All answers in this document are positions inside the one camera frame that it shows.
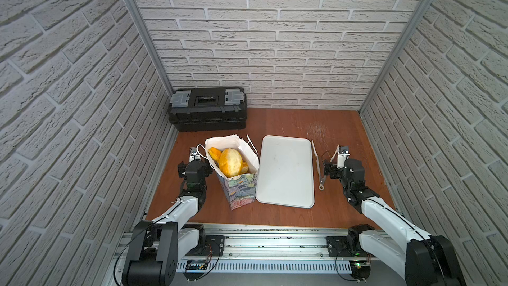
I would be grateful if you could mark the right small circuit board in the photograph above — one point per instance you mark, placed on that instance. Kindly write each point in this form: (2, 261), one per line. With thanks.
(360, 271)

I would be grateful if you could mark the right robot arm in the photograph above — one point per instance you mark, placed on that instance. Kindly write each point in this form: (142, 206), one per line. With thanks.
(416, 255)

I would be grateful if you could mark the large oval crusty loaf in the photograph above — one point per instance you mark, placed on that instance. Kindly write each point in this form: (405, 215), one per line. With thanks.
(230, 162)

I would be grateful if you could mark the small circuit board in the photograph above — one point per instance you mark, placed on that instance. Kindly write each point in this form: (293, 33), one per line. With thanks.
(196, 269)
(360, 271)

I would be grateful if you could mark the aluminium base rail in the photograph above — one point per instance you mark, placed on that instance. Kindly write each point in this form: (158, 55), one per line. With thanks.
(251, 249)

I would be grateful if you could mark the black plastic toolbox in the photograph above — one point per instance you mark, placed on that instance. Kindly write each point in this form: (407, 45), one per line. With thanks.
(208, 109)

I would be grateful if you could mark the white paper bag colourful bottom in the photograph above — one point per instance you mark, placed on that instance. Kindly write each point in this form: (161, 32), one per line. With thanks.
(239, 190)

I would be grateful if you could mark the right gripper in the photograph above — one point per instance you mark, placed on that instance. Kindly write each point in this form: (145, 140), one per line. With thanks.
(334, 168)

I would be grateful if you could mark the left small circuit board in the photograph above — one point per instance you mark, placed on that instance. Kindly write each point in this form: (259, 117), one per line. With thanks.
(196, 269)

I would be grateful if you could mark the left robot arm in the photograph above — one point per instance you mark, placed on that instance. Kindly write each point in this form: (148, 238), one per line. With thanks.
(156, 246)

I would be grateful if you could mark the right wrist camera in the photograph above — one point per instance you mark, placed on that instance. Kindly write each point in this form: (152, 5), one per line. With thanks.
(343, 150)

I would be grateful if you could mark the long twisted bread top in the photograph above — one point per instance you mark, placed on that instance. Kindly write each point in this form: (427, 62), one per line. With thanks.
(215, 153)

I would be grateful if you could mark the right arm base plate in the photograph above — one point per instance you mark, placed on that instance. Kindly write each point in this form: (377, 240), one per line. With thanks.
(345, 246)

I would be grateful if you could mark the white rectangular tray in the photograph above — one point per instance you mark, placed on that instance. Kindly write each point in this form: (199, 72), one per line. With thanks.
(286, 175)

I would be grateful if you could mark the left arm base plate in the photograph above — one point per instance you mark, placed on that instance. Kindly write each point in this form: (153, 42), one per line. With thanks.
(211, 246)

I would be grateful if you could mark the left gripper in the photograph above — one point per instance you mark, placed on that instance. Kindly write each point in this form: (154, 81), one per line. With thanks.
(196, 167)

